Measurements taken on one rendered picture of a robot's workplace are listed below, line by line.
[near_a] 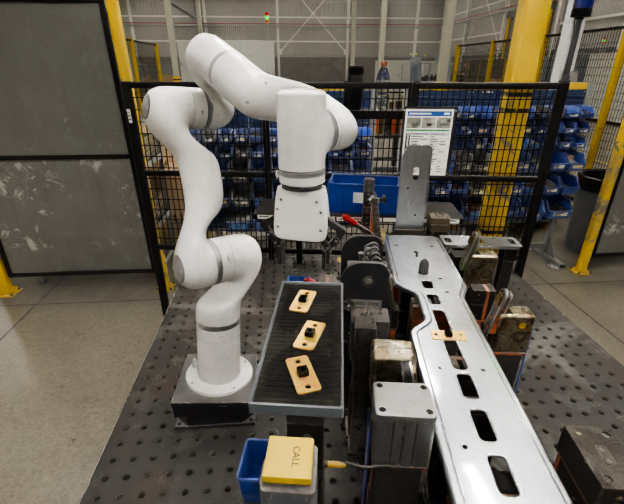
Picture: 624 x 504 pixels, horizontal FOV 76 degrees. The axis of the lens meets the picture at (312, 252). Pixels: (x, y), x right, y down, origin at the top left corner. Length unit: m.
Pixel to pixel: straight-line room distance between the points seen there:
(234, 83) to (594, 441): 0.90
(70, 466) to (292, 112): 1.93
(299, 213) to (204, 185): 0.36
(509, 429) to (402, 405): 0.25
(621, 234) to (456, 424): 3.50
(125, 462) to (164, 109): 0.87
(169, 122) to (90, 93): 2.10
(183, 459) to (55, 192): 2.52
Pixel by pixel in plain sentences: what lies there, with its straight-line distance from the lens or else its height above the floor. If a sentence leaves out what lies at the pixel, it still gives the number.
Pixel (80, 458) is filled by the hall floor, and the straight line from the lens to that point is 2.29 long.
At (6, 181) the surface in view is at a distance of 3.53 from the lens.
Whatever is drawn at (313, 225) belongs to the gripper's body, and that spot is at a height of 1.34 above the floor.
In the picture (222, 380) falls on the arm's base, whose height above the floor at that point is 0.81.
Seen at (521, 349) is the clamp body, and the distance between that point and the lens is 1.20.
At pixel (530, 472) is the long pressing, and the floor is 1.00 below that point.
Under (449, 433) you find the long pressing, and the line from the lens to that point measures 0.84.
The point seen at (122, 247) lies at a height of 0.36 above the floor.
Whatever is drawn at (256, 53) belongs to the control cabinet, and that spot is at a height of 1.81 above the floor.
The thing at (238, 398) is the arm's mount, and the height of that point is 0.79.
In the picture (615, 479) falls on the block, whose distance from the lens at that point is 0.85.
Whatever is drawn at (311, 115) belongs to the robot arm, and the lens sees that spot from 0.69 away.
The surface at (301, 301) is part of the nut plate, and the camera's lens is 0.84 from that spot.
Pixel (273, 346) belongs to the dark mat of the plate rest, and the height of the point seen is 1.16.
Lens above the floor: 1.61
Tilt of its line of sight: 25 degrees down
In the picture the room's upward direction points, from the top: straight up
